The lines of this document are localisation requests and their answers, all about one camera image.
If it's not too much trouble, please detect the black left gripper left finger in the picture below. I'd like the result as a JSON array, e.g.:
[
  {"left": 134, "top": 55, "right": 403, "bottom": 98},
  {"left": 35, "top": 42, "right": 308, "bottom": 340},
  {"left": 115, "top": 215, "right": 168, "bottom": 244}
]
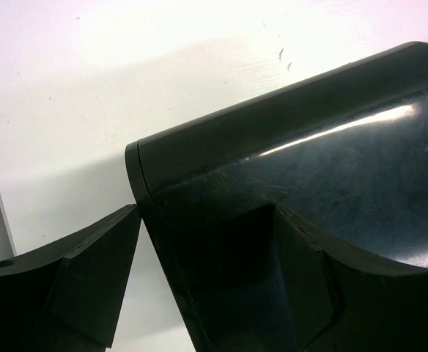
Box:
[{"left": 0, "top": 204, "right": 139, "bottom": 351}]

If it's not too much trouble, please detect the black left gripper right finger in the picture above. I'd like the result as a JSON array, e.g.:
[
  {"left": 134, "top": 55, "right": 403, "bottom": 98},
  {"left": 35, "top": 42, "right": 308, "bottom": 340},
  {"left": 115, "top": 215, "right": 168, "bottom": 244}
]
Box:
[{"left": 273, "top": 206, "right": 428, "bottom": 351}]

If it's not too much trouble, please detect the black drawer cabinet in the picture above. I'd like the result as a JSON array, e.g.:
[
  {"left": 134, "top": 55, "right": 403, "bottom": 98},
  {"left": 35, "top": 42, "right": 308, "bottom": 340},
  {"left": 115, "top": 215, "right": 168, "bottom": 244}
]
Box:
[{"left": 125, "top": 42, "right": 428, "bottom": 351}]

